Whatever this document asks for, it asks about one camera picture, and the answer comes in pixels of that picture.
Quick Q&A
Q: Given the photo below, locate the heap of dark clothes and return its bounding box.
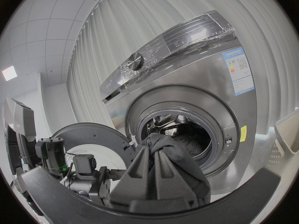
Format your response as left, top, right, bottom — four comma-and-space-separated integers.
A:
164, 128, 205, 159

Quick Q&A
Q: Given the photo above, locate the black garment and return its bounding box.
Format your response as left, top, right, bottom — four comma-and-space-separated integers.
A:
140, 132, 211, 205

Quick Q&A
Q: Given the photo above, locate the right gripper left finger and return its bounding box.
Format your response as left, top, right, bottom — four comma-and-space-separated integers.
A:
109, 145, 155, 207

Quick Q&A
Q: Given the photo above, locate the grey washing machine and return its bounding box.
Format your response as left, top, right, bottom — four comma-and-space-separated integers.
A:
99, 10, 257, 195

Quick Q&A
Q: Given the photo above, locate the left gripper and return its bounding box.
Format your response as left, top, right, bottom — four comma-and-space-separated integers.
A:
64, 166, 128, 206

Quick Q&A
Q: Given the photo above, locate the washing machine door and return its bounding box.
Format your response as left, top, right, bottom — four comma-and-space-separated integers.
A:
50, 122, 141, 191

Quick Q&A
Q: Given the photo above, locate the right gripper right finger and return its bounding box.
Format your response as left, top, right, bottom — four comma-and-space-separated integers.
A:
153, 151, 200, 206

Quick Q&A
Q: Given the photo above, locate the white curtain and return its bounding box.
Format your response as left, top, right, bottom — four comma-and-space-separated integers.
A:
66, 0, 299, 136

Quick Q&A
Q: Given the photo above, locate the square ceiling light panel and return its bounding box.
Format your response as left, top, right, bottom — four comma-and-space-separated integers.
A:
2, 65, 16, 81

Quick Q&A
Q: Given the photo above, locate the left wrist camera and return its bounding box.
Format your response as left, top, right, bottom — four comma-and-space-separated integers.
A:
72, 155, 97, 175

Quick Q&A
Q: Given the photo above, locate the cream laundry basket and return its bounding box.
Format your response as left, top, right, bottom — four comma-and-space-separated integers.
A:
274, 109, 299, 155

